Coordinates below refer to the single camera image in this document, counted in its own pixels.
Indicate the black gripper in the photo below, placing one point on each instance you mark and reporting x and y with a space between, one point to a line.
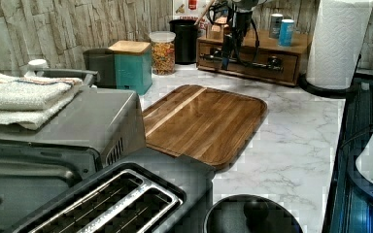
239 16

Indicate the wooden drawer box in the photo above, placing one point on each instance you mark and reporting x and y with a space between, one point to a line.
294 58

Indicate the black drawer handle bar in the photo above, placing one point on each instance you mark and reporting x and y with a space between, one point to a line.
273 63

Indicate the wooden spoon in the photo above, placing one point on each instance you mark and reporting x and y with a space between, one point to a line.
204 12

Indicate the grey spice shaker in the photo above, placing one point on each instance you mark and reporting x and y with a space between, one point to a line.
275 25

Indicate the brown tea box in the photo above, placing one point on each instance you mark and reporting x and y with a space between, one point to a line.
216 30

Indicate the blue spice shaker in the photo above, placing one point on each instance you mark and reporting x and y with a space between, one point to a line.
286 30

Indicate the cinnamon cereal box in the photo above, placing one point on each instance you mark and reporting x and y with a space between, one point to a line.
191 9

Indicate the black utensil holder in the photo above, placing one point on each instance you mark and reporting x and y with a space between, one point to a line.
185 42

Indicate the clear cereal jar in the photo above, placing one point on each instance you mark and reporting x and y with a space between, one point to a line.
163 52

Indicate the white paper towel roll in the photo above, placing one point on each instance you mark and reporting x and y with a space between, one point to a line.
337 41

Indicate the black paper towel holder base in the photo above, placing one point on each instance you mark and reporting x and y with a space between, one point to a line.
324 92

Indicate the teal canister with wooden lid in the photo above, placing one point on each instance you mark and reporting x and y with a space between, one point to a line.
133 65

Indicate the wooden cutting board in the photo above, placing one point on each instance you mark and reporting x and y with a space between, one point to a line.
207 124

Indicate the dark grey canister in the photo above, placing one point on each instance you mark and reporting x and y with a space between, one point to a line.
102 61

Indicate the black two-slot toaster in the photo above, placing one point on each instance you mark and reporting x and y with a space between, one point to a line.
147 191

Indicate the black coffee pot lid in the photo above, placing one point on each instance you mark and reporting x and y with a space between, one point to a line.
245 213

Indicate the white folded towel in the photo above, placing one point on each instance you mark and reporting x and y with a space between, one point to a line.
32 101

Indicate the silver toaster oven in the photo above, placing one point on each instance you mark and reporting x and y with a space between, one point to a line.
97 128

